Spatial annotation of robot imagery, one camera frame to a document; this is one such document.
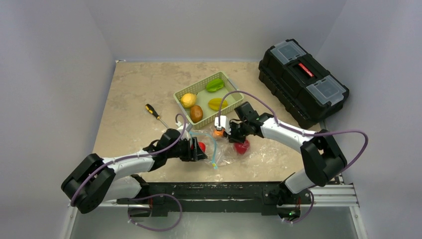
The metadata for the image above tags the red fake tomato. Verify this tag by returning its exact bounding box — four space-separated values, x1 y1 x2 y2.
198 142 206 152

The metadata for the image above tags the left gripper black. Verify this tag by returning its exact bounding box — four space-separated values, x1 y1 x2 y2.
166 136 206 161

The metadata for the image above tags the aluminium frame rail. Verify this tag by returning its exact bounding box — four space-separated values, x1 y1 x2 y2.
60 176 367 239

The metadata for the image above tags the green fake lime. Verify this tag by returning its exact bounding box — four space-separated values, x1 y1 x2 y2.
206 78 224 92

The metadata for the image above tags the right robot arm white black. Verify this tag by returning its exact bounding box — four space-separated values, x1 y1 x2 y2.
214 102 347 203

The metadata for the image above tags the clear zip top bag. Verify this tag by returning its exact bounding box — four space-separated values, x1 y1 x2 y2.
190 130 250 169

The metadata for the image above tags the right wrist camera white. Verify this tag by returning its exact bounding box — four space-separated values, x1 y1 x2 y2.
214 115 228 132

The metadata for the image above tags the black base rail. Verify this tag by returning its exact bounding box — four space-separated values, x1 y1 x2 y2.
116 176 312 220

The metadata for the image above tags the yellow fake lemon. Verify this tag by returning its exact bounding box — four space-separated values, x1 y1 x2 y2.
180 93 197 109

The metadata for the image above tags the brown fake kiwi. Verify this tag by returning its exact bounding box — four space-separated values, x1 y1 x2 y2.
190 105 204 123

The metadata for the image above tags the purple cable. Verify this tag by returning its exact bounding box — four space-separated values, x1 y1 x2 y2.
70 114 189 233
216 91 369 225

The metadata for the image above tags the black toolbox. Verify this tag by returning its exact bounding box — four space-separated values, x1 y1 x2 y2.
258 39 349 129

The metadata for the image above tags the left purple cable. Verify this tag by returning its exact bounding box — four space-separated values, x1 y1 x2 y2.
70 114 189 233

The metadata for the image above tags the green plastic basket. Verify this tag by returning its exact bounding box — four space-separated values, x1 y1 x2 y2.
174 71 244 130

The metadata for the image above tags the red fake apple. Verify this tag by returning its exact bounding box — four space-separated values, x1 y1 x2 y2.
233 139 250 155

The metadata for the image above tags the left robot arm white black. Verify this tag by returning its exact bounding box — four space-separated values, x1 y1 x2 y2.
61 129 208 214

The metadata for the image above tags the yellow fake pepper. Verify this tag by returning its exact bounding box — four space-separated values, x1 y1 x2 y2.
208 98 228 111

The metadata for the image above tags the yellow black screwdriver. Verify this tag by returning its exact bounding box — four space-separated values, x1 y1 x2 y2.
145 104 169 128

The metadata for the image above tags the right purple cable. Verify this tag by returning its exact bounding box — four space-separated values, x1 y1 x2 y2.
216 91 369 225

